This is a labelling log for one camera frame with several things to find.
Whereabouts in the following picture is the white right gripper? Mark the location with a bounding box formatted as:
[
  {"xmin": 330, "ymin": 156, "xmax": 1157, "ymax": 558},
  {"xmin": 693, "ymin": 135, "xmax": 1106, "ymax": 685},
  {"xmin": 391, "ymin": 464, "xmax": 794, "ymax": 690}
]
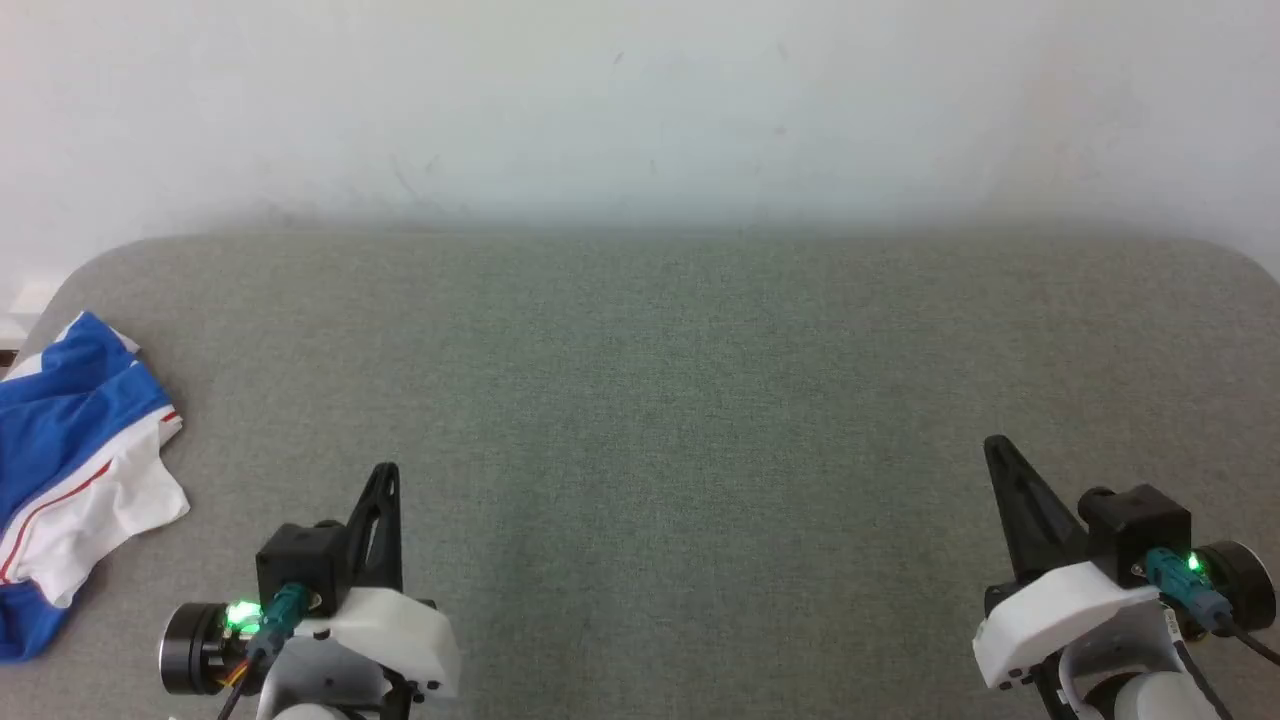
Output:
[{"xmin": 973, "ymin": 436, "xmax": 1201, "ymax": 720}]

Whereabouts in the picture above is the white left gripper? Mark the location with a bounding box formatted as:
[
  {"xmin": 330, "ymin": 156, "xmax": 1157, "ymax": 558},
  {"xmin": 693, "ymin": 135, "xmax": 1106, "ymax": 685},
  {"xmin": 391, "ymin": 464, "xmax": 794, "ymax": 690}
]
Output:
[{"xmin": 258, "ymin": 463, "xmax": 463, "ymax": 720}]

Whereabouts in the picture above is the blue white red-striped shirt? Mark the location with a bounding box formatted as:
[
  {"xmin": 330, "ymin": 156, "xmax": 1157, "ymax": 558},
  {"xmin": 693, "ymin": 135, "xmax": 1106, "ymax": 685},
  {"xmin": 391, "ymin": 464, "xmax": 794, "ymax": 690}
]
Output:
[{"xmin": 0, "ymin": 310, "xmax": 191, "ymax": 663}]

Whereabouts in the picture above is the grey fabric sofa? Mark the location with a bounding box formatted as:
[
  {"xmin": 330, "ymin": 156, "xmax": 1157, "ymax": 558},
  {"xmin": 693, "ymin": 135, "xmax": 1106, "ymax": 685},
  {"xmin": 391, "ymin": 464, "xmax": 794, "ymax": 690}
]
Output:
[{"xmin": 0, "ymin": 228, "xmax": 1280, "ymax": 720}]

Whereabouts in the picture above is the white baseboard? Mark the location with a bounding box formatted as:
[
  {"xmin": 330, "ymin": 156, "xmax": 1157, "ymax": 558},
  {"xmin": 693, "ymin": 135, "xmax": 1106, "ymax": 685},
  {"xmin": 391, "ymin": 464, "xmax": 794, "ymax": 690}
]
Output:
[{"xmin": 0, "ymin": 280, "xmax": 63, "ymax": 346}]

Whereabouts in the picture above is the left cable with teal connector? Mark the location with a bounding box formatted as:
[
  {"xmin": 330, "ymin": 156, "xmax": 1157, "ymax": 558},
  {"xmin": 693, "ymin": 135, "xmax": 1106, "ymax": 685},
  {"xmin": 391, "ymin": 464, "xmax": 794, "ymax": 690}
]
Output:
[{"xmin": 215, "ymin": 583, "xmax": 313, "ymax": 720}]

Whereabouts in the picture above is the cable with teal connector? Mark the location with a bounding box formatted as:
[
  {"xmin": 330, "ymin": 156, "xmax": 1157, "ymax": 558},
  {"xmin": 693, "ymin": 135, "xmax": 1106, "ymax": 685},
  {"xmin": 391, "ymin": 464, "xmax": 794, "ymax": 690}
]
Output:
[
  {"xmin": 215, "ymin": 583, "xmax": 313, "ymax": 720},
  {"xmin": 1145, "ymin": 547, "xmax": 1280, "ymax": 666}
]

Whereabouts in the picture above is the right cable with teal connector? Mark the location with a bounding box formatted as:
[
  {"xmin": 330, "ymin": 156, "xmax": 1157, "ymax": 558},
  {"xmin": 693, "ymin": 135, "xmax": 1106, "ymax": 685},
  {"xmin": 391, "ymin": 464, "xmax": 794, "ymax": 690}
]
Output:
[{"xmin": 1145, "ymin": 547, "xmax": 1280, "ymax": 666}]

